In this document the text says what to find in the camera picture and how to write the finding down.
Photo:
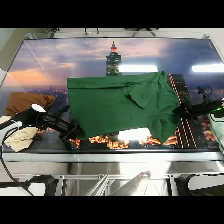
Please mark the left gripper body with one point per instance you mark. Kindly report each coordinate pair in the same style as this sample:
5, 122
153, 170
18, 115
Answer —
70, 130

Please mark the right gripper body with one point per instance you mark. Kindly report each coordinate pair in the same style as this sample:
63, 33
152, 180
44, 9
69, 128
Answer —
184, 110

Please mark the green T-shirt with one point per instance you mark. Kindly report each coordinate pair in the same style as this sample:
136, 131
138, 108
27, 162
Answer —
110, 105

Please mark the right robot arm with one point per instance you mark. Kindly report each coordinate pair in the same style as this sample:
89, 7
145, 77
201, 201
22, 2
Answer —
210, 108

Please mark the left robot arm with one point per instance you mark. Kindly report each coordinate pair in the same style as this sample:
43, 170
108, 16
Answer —
30, 117

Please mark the cream garment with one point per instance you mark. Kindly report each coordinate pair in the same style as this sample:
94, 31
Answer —
20, 136

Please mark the brown garment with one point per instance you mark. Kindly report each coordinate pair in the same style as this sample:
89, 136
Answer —
23, 101

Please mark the silver frame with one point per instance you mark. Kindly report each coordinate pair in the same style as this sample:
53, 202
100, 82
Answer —
110, 170

